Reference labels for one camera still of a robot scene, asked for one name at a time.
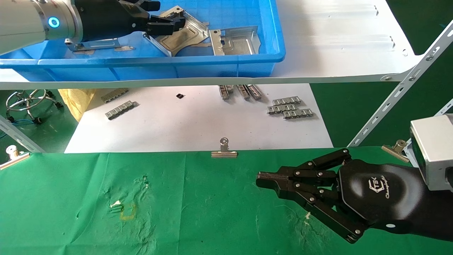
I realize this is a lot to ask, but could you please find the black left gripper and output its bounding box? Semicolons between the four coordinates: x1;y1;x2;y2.
73;0;186;42

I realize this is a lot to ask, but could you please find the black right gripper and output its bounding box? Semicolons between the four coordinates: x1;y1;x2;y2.
256;148;427;244

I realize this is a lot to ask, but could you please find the square sheet metal bracket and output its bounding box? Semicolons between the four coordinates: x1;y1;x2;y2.
143;6;210;57
210;25;262;56
65;36;123;52

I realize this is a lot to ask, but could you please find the blue plastic bin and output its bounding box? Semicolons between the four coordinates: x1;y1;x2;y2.
0;0;286;81

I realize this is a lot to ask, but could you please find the silver binder clip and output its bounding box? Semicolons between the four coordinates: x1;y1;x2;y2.
211;137;238;158
0;145;31;170
382;140;411;163

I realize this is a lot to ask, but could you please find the white paper sheet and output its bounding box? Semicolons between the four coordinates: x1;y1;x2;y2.
64;84;334;153

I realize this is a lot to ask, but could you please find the yellow cloth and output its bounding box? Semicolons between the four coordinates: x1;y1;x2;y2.
58;89;96;123

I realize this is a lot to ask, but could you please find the white shelf board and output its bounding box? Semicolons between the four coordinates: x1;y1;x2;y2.
0;0;425;90

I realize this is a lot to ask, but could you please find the green cloth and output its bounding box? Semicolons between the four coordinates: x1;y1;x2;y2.
0;146;453;255

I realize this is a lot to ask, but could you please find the long slotted white metal strut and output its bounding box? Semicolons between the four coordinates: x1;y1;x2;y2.
349;21;453;147

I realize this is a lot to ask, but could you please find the short slotted white metal strut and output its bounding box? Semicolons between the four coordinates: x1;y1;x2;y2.
434;99;453;117

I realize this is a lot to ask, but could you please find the chrome stool base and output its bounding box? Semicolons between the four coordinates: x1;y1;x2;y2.
5;89;64;124

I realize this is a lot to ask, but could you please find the grey slotted metal strut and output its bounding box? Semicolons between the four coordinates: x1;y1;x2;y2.
0;115;46;153

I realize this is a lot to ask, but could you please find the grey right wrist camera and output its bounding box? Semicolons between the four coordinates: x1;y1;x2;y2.
410;114;453;192

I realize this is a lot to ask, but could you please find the blue cable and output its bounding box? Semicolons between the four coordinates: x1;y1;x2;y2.
0;119;38;138

